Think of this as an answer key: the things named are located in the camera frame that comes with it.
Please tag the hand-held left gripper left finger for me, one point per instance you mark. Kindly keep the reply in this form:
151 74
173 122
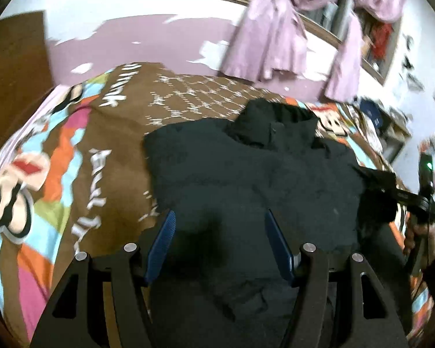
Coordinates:
163 239

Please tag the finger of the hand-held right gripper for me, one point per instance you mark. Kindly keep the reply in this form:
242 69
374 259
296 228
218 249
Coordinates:
379 177
380 206

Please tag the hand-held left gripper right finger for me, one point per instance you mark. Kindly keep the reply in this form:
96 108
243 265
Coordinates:
279 243

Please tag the black padded jacket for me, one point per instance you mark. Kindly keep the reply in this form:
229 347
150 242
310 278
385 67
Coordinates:
239 188

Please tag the person's right hand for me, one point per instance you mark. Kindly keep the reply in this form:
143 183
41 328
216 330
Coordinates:
410 237

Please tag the wooden desk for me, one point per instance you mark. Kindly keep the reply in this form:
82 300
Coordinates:
395 141

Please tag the blue bag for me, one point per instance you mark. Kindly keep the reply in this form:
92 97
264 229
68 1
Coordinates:
371 110

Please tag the narrow pink curtain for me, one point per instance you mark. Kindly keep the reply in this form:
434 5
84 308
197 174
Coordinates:
344 69

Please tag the brown cartoon printed blanket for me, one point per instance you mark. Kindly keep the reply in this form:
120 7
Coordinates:
105 134

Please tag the red hanging cloth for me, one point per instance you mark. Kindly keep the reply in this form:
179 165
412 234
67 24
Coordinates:
382 36

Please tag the wooden framed barred window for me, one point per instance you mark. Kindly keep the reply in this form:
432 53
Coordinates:
319 29

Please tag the wide pink curtain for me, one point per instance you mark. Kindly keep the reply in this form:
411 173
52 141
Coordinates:
264 36

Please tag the wooden headboard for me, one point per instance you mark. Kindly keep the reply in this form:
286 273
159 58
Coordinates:
14 72

